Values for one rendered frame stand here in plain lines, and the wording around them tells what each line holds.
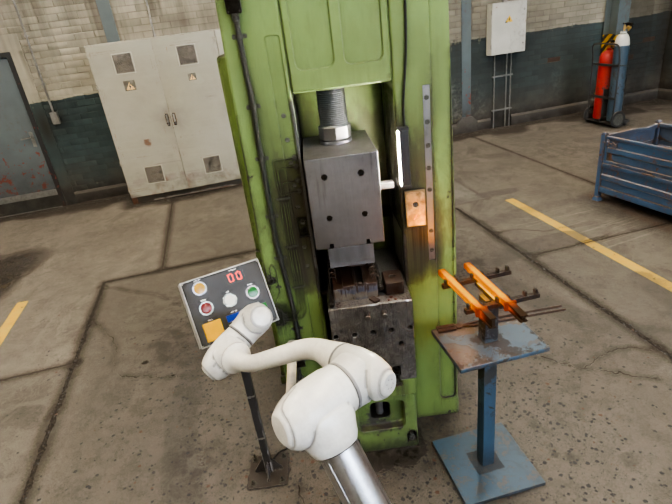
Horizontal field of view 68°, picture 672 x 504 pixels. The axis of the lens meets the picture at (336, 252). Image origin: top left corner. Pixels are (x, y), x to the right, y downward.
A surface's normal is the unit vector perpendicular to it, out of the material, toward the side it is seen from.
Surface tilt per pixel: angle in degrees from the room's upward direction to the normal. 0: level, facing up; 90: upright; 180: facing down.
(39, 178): 90
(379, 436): 89
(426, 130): 90
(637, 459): 0
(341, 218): 90
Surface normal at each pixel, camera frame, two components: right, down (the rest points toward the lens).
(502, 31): 0.25, 0.40
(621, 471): -0.11, -0.89
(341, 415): 0.58, -0.23
